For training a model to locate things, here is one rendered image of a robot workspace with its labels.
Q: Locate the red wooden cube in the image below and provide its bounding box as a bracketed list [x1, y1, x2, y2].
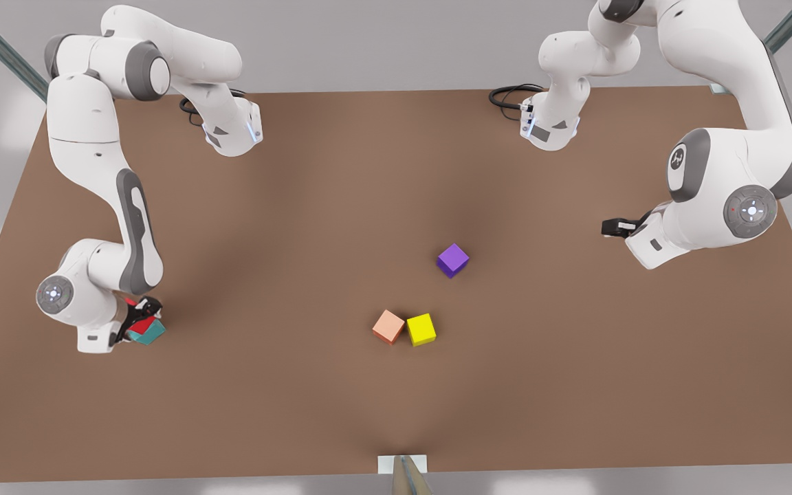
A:
[126, 298, 162, 335]

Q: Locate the teal wooden cube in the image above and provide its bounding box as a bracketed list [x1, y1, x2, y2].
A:
[126, 319, 166, 346]

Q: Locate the purple wooden cube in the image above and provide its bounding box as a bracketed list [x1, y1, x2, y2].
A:
[437, 243, 470, 279]

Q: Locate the yellow wooden cube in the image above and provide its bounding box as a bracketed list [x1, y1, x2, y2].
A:
[406, 313, 437, 347]

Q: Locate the orange wooden cube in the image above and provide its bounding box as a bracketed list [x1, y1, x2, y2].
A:
[372, 309, 406, 345]

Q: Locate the black cable loop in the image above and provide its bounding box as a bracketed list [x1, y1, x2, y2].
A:
[179, 88, 248, 127]
[489, 84, 545, 122]

